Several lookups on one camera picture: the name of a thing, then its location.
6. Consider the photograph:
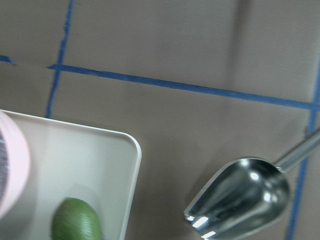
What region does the steel ice scoop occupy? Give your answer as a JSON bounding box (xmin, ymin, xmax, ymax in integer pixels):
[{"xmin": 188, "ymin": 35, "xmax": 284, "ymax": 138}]
[{"xmin": 183, "ymin": 130, "xmax": 320, "ymax": 240}]

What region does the pink bowl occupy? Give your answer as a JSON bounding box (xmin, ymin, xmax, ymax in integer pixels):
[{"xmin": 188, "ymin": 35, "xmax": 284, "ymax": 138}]
[{"xmin": 0, "ymin": 111, "xmax": 31, "ymax": 218}]

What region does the cream plastic tray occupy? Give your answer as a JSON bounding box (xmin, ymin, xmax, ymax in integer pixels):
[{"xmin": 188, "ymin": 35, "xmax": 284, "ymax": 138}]
[{"xmin": 0, "ymin": 111, "xmax": 142, "ymax": 240}]

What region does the green lime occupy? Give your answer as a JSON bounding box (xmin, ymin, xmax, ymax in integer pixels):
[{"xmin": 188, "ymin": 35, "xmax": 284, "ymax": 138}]
[{"xmin": 50, "ymin": 197, "xmax": 103, "ymax": 240}]

